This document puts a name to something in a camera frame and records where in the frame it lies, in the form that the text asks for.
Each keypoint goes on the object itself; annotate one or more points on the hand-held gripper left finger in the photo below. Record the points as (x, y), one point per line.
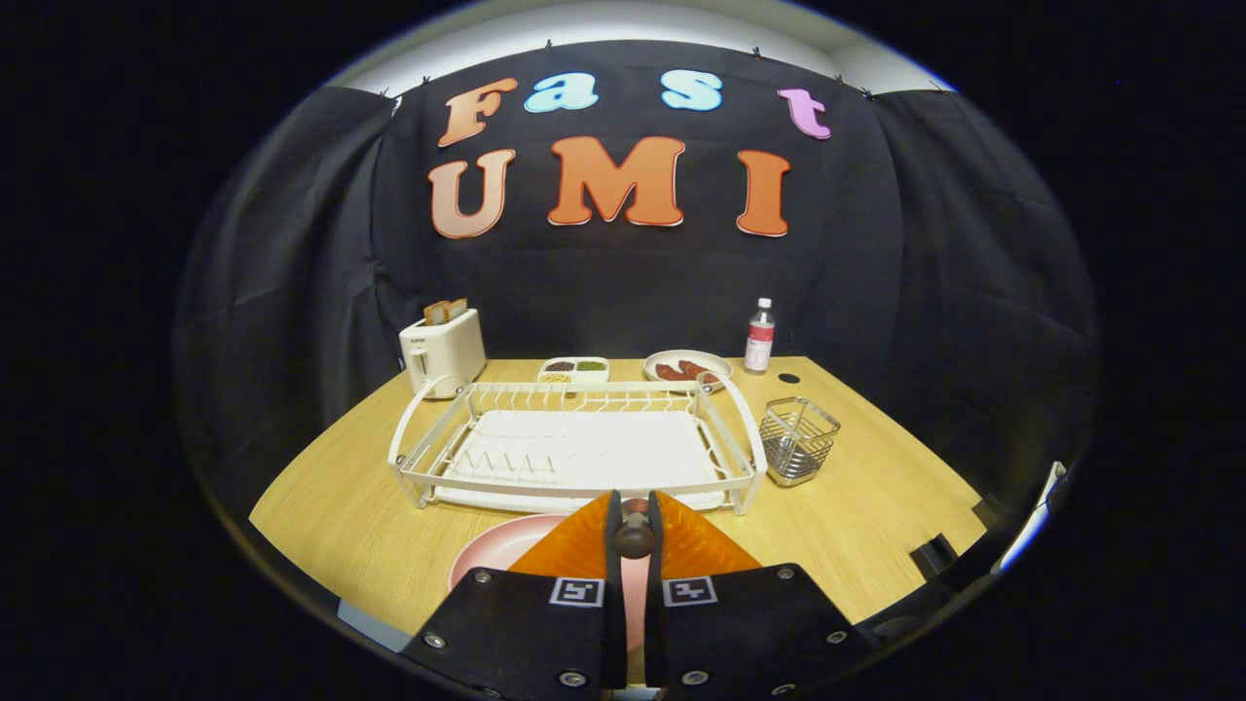
(611, 623)

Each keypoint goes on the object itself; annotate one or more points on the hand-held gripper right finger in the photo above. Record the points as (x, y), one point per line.
(654, 623)

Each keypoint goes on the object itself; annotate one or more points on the dark wooden spoon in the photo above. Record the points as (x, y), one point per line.
(634, 540)

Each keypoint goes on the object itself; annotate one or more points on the pink plate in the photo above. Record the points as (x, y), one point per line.
(496, 550)

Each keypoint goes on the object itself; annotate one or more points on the white dish rack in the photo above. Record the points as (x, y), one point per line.
(604, 453)

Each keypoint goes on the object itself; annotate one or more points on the white divided bean dish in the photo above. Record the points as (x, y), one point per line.
(574, 370)

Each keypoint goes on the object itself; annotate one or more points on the beige round plate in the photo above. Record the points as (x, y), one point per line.
(681, 354)

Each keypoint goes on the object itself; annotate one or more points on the red meat slice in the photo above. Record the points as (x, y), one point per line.
(699, 371)
(672, 372)

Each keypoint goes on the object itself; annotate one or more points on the clear plastic water bottle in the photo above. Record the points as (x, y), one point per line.
(759, 341)

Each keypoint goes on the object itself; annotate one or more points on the white toaster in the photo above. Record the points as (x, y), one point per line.
(443, 355)

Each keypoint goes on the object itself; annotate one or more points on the toast bread slice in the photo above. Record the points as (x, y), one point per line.
(436, 313)
(457, 309)

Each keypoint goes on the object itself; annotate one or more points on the black backdrop cloth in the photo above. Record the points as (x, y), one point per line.
(925, 292)

